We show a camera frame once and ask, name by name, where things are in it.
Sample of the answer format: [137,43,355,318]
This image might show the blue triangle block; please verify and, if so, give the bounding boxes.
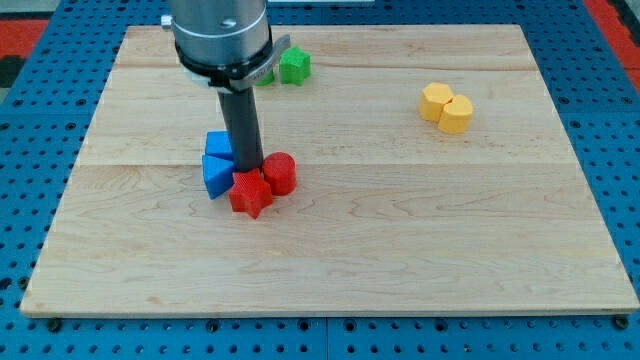
[202,155,235,200]

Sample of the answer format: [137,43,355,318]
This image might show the blue cube block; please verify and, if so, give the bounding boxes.
[204,130,233,161]

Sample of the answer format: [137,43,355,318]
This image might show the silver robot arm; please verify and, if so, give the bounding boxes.
[161,0,291,93]

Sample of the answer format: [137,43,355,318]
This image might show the red cylinder block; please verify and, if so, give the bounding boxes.
[262,152,297,196]

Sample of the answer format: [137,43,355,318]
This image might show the red star block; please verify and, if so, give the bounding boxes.
[229,168,273,219]

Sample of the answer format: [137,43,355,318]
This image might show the yellow heart block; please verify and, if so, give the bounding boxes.
[438,95,474,134]

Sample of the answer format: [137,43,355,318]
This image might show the green block behind arm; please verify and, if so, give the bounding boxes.
[255,70,275,87]

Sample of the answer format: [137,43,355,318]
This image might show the green star block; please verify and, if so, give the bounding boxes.
[279,46,311,86]

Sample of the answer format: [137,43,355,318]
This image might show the black cylindrical pointer rod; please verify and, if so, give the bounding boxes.
[218,88,264,172]

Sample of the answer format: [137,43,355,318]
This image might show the yellow hexagon block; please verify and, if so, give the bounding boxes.
[418,82,454,122]

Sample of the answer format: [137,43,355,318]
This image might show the light wooden board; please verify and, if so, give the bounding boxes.
[20,25,639,318]

